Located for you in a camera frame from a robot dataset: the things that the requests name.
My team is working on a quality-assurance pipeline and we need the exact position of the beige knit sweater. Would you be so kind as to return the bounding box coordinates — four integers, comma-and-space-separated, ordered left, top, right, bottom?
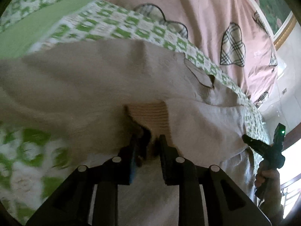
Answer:
0, 38, 261, 226

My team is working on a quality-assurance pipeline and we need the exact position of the person right hand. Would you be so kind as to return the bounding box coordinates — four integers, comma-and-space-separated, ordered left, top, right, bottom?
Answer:
255, 167, 282, 217

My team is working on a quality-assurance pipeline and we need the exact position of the green white patterned quilt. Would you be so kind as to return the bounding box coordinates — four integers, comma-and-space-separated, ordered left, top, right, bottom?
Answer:
1, 0, 266, 225

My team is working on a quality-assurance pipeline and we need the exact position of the pink heart print duvet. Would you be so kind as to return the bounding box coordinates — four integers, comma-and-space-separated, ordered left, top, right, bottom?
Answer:
104, 0, 278, 105

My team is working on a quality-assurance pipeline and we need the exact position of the gold framed wall picture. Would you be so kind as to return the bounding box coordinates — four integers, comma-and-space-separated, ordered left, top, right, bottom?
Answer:
249, 0, 297, 50

